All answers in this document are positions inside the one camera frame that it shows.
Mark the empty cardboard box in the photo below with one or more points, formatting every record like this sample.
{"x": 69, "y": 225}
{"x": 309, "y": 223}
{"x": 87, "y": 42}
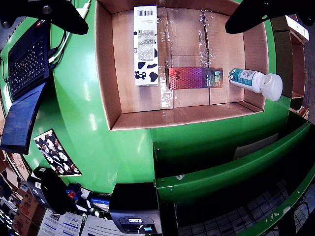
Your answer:
{"x": 283, "y": 68}

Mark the patterned printed card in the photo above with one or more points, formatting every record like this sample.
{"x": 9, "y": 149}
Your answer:
{"x": 56, "y": 153}

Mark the red print cardboard boxes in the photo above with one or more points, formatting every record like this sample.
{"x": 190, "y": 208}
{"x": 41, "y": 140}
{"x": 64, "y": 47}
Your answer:
{"x": 24, "y": 209}

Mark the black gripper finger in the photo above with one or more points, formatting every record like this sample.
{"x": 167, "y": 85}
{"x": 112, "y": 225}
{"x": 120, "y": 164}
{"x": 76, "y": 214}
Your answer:
{"x": 270, "y": 8}
{"x": 56, "y": 14}

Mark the green metal shelf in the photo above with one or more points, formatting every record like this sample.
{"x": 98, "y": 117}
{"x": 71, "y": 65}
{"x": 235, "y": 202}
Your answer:
{"x": 221, "y": 172}

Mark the white adapter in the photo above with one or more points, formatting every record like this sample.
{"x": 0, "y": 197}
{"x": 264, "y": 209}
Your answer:
{"x": 83, "y": 9}

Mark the holographic brown box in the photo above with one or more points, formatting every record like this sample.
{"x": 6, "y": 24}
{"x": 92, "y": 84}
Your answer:
{"x": 192, "y": 78}

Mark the black laptop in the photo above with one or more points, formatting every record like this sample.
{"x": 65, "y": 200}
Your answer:
{"x": 27, "y": 64}

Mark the black round device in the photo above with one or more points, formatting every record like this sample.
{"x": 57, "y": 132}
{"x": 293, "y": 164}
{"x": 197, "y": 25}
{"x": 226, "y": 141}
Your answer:
{"x": 51, "y": 191}

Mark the printed paper sheet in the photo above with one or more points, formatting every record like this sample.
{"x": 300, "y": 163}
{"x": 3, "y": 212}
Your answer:
{"x": 98, "y": 227}
{"x": 61, "y": 223}

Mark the shallow cardboard tray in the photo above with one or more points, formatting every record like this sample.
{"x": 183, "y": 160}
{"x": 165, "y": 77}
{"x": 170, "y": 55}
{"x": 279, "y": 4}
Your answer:
{"x": 187, "y": 115}

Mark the white cow print box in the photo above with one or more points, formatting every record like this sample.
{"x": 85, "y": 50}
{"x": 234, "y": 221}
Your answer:
{"x": 145, "y": 49}

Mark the black printer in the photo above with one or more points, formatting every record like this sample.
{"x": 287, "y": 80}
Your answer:
{"x": 133, "y": 211}

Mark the white bottle teal label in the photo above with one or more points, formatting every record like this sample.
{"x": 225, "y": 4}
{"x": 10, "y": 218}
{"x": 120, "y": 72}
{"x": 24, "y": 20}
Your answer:
{"x": 246, "y": 78}

